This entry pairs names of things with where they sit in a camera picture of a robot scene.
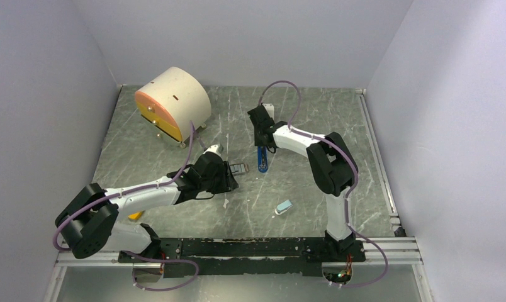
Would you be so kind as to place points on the orange yellow small block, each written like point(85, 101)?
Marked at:
point(136, 216)

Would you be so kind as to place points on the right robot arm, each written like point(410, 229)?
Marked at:
point(334, 170)

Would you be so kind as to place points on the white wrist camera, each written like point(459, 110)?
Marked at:
point(269, 108)
point(216, 149)

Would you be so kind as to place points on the light blue small stapler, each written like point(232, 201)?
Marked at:
point(283, 207)

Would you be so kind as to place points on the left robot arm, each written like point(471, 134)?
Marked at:
point(92, 220)

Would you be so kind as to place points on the staple tray with staples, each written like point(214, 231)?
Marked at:
point(239, 169)

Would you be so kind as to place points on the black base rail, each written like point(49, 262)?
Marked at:
point(237, 256)

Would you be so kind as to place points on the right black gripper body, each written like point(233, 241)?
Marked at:
point(257, 140)

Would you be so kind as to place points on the cream round drawer cabinet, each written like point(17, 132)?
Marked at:
point(172, 103)

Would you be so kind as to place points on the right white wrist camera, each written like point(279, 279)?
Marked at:
point(269, 108)

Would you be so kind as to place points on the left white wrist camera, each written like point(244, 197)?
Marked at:
point(216, 149)

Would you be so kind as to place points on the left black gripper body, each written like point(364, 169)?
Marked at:
point(219, 182)

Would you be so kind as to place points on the aluminium frame rail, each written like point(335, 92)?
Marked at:
point(400, 249)

